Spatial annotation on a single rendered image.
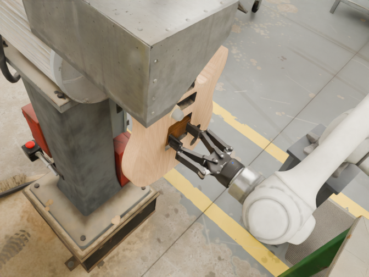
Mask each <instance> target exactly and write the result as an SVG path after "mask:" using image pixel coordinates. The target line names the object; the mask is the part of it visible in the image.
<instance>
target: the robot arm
mask: <svg viewBox="0 0 369 277"><path fill-rule="evenodd" d="M186 131H187V132H188V133H190V134H191V135H192V136H194V137H195V138H196V139H197V138H198V139H201V141H202V143H203V144H204V145H205V147H206V148H207V149H208V151H209V152H210V155H209V156H207V155H202V154H199V153H197V152H195V151H192V150H190V149H187V148H185V147H183V143H182V142H181V141H180V140H178V139H177V138H176V137H174V136H173V135H172V134H170V135H169V138H168V143H169V146H170V147H171V148H173V149H174V150H175V151H176V155H175V159H176V160H178V161H179V162H180V163H182V164H183V165H185V166H186V167H188V168H189V169H190V170H192V171H193V172H195V173H196V174H197V175H198V176H199V177H200V179H202V180H203V179H204V178H205V177H206V176H208V175H212V176H214V177H216V179H217V181H218V182H219V183H221V184H222V185H224V187H225V188H229V189H228V193H229V194H230V195H231V196H232V197H234V198H235V199H236V200H237V201H238V202H240V204H242V205H243V208H242V218H243V223H244V225H245V227H246V229H247V230H248V231H249V232H250V233H251V234H252V235H253V236H254V237H255V238H256V239H257V240H258V241H260V242H263V243H266V244H269V245H278V244H282V243H285V242H289V243H292V244H295V245H298V244H301V243H302V242H304V241H305V240H306V239H307V238H308V237H309V235H310V234H311V232H312V231H313V229H314V227H315V223H316V221H315V218H314V217H313V215H312V213H313V212H314V211H315V209H316V195H317V193H318V191H319V189H320V188H321V186H322V185H323V184H324V183H325V181H326V180H327V179H328V178H329V177H330V176H332V177H333V178H335V179H336V178H338V177H339V176H340V173H341V172H342V171H343V170H344V169H345V168H346V167H347V166H348V165H349V164H350V163H353V164H356V166H357V167H359V168H360V169H361V170H362V171H363V172H364V173H365V174H366V175H367V176H369V93H368V95H367V96H366V97H365V98H364V99H363V100H362V101H361V102H360V103H359V104H358V105H357V106H356V107H355V108H352V109H349V110H347V111H345V112H344V113H342V114H341V115H339V116H337V117H336V118H335V119H334V120H333V121H332V122H331V123H330V124H329V125H328V126H327V128H326V129H325V131H324V132H323V133H322V135H321V136H317V135H316V134H314V133H312V132H308V134H307V135H306V137H307V138H308V139H309V140H310V142H311V143H312V144H311V145H310V146H308V147H305V148H304V149H303V152H304V153H305V154H306V155H308V156H307V157H306V158H305V159H304V160H303V161H301V162H300V163H299V164H298V165H297V166H295V167H294V168H292V169H291V170H288V171H275V172H274V173H273V174H272V175H271V176H269V177H268V178H267V179H266V178H265V177H264V176H262V175H261V174H259V173H258V172H257V171H255V170H254V169H253V168H251V167H250V166H247V167H245V166H244V165H243V164H242V163H240V162H239V161H238V160H236V159H235V158H231V156H230V155H231V153H232V151H233V147H231V146H229V145H227V144H226V143H225V142H223V141H222V140H221V139H220V138H219V137H218V136H217V135H215V134H214V133H213V132H212V131H211V130H210V129H206V130H201V129H200V128H198V127H197V126H195V125H192V124H191V123H190V122H188V123H187V125H186ZM221 151H222V152H223V153H222V152H221ZM205 160H206V161H205ZM204 161H205V162H204ZM198 163H199V164H200V165H199V164H198ZM202 166H203V167H205V168H207V170H206V169H205V168H203V167H202ZM244 167H245V168H244Z"/></svg>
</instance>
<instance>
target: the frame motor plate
mask: <svg viewBox="0 0 369 277"><path fill-rule="evenodd" d="M2 42H3V49H4V54H5V59H6V62H7V63H8V64H9V65H11V66H12V67H13V68H14V69H15V70H16V71H17V72H18V73H19V74H20V75H21V76H22V77H23V78H24V79H25V80H26V81H27V82H28V83H30V84H31V85H32V86H33V87H34V88H35V89H36V90H37V91H38V92H39V93H40V94H41V95H42V96H43V97H44V98H45V99H46V100H47V101H48V102H50V103H51V104H52V105H53V106H54V107H55V108H56V109H57V110H58V111H59V112H61V113H64V112H65V111H67V110H69V109H70V108H72V107H74V106H76V105H78V104H79V103H80V102H77V101H74V100H72V99H71V98H70V97H68V96H67V95H66V94H65V93H64V92H63V91H62V90H61V89H60V88H59V86H58V85H57V84H55V83H54V82H53V81H52V80H51V79H50V78H49V77H48V76H47V75H46V74H44V73H43V72H42V71H41V70H39V68H38V67H37V66H35V65H34V64H33V63H32V62H31V61H30V60H28V59H27V58H26V57H25V56H24V55H23V54H22V53H21V52H20V51H19V50H17V49H16V48H15V47H14V46H13V45H12V44H11V43H10V42H9V41H7V40H6V39H5V38H4V37H2Z"/></svg>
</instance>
